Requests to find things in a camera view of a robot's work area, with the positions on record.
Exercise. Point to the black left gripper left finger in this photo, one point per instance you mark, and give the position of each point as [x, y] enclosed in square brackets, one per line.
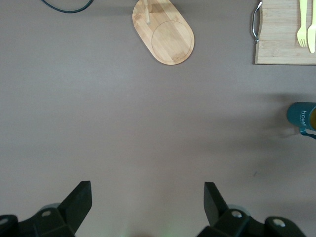
[61, 217]

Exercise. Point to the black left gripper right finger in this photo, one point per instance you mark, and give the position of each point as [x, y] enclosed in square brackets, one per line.
[227, 222]

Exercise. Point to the bamboo cutting board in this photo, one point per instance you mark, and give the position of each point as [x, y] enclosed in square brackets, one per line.
[279, 49]

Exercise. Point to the wooden mug tree stand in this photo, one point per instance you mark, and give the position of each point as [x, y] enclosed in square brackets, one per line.
[170, 42]

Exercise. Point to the yellow plastic knife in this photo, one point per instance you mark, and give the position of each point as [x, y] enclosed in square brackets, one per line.
[311, 39]

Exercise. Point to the yellow plastic fork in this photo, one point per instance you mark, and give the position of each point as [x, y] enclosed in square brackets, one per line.
[301, 34]

